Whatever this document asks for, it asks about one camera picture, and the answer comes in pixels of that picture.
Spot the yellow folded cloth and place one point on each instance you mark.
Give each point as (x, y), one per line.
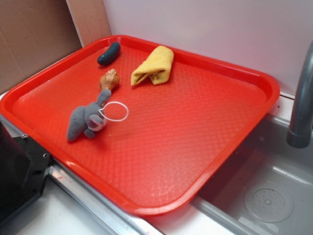
(157, 67)

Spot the red plastic tray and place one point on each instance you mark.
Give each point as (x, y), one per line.
(175, 138)

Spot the orange toy seashell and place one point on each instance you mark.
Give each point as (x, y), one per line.
(109, 81)

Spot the grey plush bunny toy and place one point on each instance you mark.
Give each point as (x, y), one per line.
(88, 120)

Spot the dark green toy cucumber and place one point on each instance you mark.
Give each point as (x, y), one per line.
(110, 54)

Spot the grey plastic sink basin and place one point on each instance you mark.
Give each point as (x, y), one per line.
(264, 188)

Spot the brown cardboard panel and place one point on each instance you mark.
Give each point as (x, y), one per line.
(34, 34)

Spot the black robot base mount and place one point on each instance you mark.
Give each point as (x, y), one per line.
(24, 166)

